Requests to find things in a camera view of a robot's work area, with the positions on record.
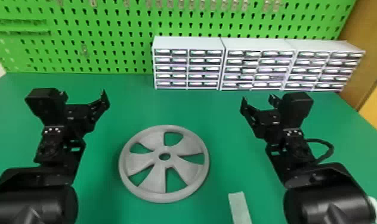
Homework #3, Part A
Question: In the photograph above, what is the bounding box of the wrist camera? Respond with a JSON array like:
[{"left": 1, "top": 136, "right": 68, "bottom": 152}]
[
  {"left": 24, "top": 88, "right": 69, "bottom": 126},
  {"left": 280, "top": 92, "right": 314, "bottom": 130}
]

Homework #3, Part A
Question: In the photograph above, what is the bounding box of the grey wheel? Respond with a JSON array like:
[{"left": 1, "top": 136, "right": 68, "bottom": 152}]
[{"left": 118, "top": 125, "right": 211, "bottom": 204}]

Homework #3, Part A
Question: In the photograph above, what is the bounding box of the black cable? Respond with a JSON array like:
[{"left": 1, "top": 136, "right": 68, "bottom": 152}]
[{"left": 305, "top": 138, "right": 335, "bottom": 165}]

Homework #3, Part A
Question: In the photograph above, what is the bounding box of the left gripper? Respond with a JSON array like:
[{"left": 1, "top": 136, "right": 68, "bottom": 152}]
[{"left": 62, "top": 89, "right": 111, "bottom": 139}]

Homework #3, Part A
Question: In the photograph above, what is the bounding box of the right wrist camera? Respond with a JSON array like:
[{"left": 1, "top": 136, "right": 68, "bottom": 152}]
[{"left": 280, "top": 92, "right": 314, "bottom": 130}]

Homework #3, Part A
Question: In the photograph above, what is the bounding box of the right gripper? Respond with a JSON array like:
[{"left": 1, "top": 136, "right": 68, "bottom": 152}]
[{"left": 239, "top": 93, "right": 286, "bottom": 142}]

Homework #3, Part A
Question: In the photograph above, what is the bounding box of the white drawer cabinet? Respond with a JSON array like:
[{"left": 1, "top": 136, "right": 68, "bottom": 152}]
[
  {"left": 283, "top": 39, "right": 366, "bottom": 94},
  {"left": 220, "top": 38, "right": 298, "bottom": 92},
  {"left": 151, "top": 35, "right": 226, "bottom": 91}
]

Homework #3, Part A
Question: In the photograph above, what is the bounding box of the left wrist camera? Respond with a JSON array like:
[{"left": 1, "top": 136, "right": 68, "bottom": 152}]
[{"left": 24, "top": 88, "right": 69, "bottom": 126}]

